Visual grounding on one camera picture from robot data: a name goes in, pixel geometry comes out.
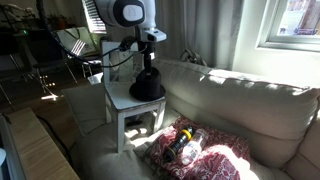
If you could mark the black hat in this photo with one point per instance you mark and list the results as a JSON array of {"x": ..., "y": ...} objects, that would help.
[{"x": 147, "y": 87}]

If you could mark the white framed window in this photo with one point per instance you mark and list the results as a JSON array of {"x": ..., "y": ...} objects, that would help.
[{"x": 291, "y": 25}]

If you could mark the clear plastic water bottle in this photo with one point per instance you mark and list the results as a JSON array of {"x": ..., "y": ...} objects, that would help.
[{"x": 194, "y": 147}]

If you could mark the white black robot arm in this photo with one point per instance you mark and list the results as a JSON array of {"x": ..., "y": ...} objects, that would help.
[{"x": 140, "y": 14}]

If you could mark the cream fabric sofa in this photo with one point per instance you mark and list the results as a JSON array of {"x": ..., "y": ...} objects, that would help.
[{"x": 280, "y": 121}]

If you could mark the black yellow flashlight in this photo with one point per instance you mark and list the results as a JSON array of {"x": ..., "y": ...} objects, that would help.
[{"x": 180, "y": 141}]

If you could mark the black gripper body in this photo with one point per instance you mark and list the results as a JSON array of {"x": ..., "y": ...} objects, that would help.
[{"x": 146, "y": 49}]

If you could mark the white curtain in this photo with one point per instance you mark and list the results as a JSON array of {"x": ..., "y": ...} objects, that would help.
[{"x": 208, "y": 28}]

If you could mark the small white wooden chair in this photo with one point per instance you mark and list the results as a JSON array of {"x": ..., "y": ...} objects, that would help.
[{"x": 120, "y": 104}]

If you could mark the red white patterned cloth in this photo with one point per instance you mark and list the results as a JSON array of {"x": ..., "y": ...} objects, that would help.
[{"x": 224, "y": 156}]

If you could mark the light wooden table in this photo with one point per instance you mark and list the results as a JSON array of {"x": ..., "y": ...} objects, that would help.
[{"x": 30, "y": 151}]

